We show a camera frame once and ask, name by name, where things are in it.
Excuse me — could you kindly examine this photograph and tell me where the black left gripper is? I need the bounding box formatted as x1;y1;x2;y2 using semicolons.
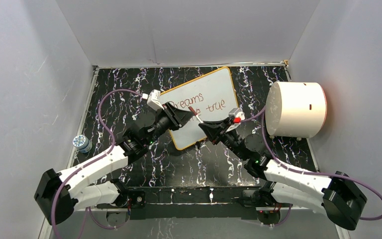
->
144;103;194;146

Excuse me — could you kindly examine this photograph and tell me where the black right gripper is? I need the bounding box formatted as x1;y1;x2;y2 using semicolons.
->
199;117;248;161

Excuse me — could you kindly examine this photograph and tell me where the red marker cap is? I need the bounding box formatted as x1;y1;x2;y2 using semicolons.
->
189;106;197;116

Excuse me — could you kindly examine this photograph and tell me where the yellow framed whiteboard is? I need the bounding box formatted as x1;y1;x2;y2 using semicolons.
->
160;67;239;150

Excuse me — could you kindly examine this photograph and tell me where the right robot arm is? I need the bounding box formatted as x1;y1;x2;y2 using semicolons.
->
198;117;367;231

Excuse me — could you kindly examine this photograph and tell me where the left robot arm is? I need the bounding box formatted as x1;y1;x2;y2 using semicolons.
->
34;103;194;225

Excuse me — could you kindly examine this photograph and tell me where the white cylindrical container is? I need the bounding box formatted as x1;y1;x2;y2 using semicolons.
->
265;82;327;138

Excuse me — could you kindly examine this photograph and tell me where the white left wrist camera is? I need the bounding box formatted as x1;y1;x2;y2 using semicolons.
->
141;90;164;111

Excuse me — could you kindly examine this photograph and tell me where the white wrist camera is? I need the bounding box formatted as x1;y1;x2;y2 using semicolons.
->
227;108;245;132
141;90;164;111

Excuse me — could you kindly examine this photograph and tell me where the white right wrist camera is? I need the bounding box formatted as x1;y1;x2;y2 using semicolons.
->
227;108;245;132

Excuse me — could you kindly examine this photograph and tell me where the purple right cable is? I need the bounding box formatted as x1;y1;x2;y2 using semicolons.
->
235;105;382;228

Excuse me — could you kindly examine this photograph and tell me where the purple cable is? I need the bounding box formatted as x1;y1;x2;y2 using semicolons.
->
51;89;146;239
235;105;382;228

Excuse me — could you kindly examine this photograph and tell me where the aluminium base frame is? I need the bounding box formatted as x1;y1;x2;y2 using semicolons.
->
57;205;348;239

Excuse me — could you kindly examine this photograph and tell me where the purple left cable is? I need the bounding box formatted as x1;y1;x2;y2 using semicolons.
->
51;89;146;239

